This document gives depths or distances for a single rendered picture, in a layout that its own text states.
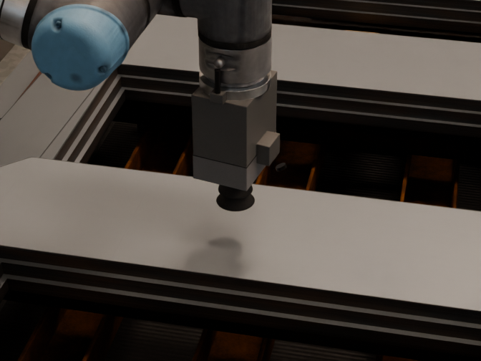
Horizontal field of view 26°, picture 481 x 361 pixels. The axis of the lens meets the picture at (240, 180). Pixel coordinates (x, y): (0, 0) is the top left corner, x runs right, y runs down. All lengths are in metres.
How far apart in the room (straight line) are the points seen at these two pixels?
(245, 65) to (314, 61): 0.51
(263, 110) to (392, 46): 0.53
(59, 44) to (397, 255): 0.46
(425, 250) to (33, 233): 0.44
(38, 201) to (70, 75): 0.35
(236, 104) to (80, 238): 0.26
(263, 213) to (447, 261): 0.22
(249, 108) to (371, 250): 0.23
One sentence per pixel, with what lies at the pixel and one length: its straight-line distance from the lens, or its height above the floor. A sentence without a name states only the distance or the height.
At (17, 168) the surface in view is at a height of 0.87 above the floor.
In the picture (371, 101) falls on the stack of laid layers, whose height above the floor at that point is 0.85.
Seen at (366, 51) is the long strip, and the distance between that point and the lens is 1.58.
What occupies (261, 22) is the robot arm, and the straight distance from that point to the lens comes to 1.04.
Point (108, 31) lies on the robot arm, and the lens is 0.92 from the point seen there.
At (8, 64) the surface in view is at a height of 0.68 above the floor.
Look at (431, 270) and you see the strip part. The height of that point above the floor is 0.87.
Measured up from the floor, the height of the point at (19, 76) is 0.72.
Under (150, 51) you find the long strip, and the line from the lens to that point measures 1.58.
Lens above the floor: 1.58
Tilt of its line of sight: 34 degrees down
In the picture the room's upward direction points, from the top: straight up
